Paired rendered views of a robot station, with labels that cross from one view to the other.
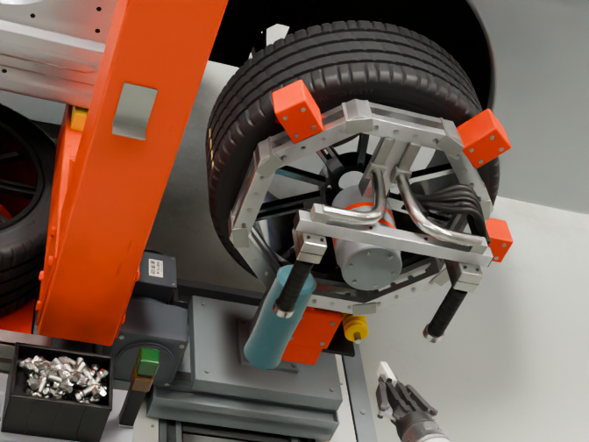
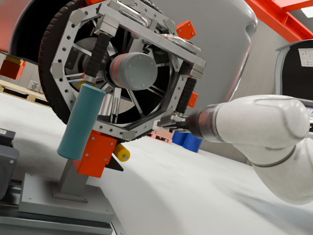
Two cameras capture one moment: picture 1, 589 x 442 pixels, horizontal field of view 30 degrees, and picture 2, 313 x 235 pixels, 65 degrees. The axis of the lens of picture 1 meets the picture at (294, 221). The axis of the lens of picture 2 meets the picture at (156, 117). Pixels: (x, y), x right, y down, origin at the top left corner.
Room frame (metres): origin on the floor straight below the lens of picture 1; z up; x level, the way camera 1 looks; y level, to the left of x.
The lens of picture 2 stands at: (0.94, -0.20, 0.73)
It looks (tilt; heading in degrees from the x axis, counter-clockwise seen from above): 1 degrees down; 354
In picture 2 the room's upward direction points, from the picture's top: 21 degrees clockwise
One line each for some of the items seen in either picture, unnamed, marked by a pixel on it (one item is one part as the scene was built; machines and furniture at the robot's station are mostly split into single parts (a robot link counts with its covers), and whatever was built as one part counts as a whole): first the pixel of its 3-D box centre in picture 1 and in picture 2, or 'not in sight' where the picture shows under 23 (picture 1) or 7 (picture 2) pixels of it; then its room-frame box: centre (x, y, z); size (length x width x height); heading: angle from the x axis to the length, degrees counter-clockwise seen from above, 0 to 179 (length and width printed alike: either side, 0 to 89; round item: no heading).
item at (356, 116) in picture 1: (359, 215); (125, 71); (1.99, -0.13, 0.85); 0.54 x 0.07 x 0.54; 111
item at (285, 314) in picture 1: (294, 283); (97, 57); (1.71, -0.05, 0.83); 0.04 x 0.04 x 0.16
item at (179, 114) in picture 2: (446, 310); (185, 96); (1.83, -0.37, 0.83); 0.04 x 0.04 x 0.16
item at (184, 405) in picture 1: (240, 367); (52, 209); (2.13, -0.03, 0.13); 0.50 x 0.36 x 0.10; 111
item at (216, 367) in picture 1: (278, 322); (75, 174); (2.15, -0.07, 0.32); 0.40 x 0.30 x 0.28; 111
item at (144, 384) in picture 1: (141, 378); not in sight; (1.53, 0.15, 0.59); 0.04 x 0.04 x 0.04; 21
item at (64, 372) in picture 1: (58, 391); not in sight; (1.47, 0.30, 0.51); 0.20 x 0.14 x 0.13; 111
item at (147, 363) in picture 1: (147, 361); not in sight; (1.53, 0.15, 0.64); 0.04 x 0.04 x 0.04; 21
